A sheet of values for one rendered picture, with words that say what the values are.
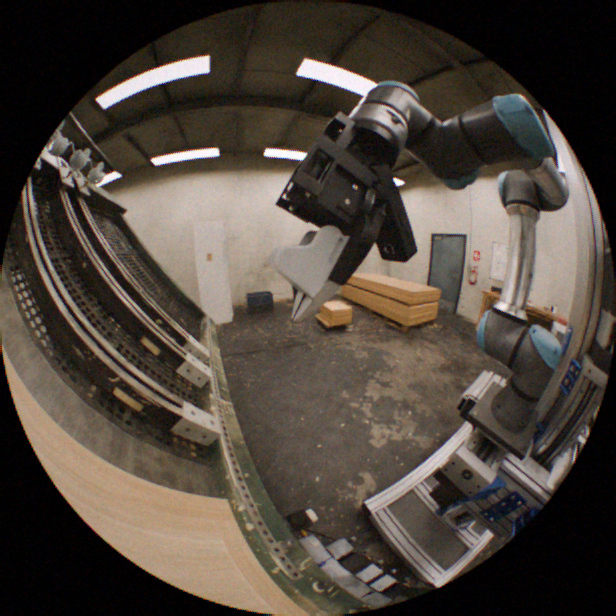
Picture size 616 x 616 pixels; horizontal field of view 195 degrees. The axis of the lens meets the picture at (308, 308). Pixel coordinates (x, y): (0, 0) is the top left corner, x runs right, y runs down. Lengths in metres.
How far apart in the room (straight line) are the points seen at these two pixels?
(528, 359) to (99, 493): 0.80
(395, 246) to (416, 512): 1.27
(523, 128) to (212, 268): 3.75
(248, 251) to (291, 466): 4.68
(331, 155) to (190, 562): 0.53
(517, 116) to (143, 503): 0.65
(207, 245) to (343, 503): 3.93
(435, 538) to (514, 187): 1.46
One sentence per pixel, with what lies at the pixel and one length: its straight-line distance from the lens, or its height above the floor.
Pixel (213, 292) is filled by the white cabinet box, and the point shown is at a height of 0.67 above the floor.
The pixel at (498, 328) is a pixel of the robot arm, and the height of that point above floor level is 1.24.
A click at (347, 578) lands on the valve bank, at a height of 0.74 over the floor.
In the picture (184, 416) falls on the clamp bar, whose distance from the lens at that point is 0.51.
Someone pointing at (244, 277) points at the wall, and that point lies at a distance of 5.07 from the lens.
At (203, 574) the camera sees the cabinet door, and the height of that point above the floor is 1.00.
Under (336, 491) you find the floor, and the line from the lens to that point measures 1.43.
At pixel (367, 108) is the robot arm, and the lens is 0.25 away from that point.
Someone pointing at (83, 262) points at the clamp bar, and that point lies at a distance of 0.78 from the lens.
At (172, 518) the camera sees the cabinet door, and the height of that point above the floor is 1.01.
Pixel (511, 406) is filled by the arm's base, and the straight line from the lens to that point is 0.56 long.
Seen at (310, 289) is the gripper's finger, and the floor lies 1.34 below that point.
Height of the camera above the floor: 1.37
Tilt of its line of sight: 18 degrees down
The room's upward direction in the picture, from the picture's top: straight up
